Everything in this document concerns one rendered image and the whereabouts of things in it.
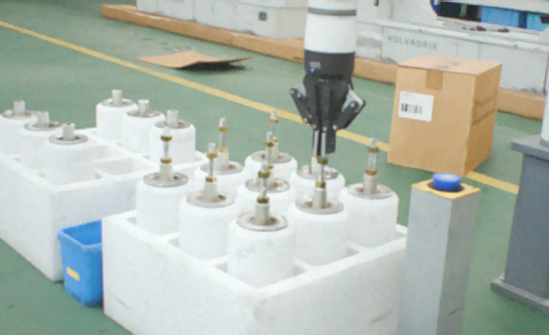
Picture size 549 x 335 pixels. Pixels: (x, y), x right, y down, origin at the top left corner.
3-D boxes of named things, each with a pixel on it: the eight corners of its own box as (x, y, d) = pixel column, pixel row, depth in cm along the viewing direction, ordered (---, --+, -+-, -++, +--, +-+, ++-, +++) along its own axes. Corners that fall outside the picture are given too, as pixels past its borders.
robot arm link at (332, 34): (385, 49, 114) (389, 6, 112) (338, 55, 106) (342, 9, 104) (336, 41, 120) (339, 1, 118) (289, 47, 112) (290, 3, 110)
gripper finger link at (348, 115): (352, 98, 109) (328, 122, 113) (359, 109, 108) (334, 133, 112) (363, 97, 111) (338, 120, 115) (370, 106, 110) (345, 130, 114)
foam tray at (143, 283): (267, 260, 160) (272, 176, 155) (420, 332, 133) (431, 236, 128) (103, 314, 135) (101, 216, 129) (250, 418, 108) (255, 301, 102)
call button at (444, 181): (442, 183, 112) (444, 170, 112) (465, 190, 110) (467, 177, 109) (425, 189, 110) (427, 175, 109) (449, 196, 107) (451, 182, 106)
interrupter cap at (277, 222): (299, 225, 111) (299, 221, 111) (261, 237, 106) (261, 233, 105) (262, 211, 116) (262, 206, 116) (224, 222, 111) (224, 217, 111)
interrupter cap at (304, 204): (353, 213, 117) (353, 208, 117) (311, 219, 114) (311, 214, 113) (327, 197, 123) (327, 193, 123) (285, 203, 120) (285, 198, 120)
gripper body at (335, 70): (290, 42, 111) (288, 106, 114) (337, 50, 106) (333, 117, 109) (323, 38, 117) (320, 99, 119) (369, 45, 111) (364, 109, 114)
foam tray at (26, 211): (130, 190, 198) (129, 122, 193) (220, 239, 170) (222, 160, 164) (-21, 221, 174) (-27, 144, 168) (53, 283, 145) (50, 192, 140)
